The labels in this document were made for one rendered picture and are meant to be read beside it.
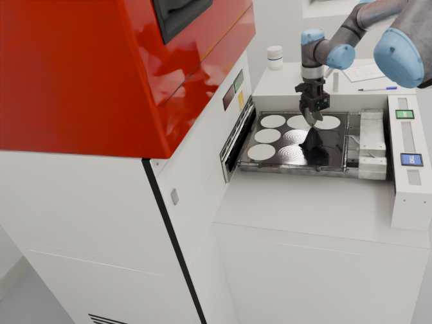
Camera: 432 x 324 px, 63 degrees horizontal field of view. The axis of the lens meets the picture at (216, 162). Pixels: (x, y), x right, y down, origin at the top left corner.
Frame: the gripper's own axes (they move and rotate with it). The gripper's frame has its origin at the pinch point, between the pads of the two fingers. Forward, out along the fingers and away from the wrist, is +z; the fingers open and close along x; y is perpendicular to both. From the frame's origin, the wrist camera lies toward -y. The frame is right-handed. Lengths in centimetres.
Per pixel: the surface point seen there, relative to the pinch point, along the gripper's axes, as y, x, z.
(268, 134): -4.0, -16.3, 1.6
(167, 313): 31, -73, 36
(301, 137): 4.6, -6.8, 1.7
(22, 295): -54, -161, 91
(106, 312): 13, -97, 47
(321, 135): 7.7, -0.3, 1.7
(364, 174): 30.8, 1.9, 4.7
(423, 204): 53, 3, -1
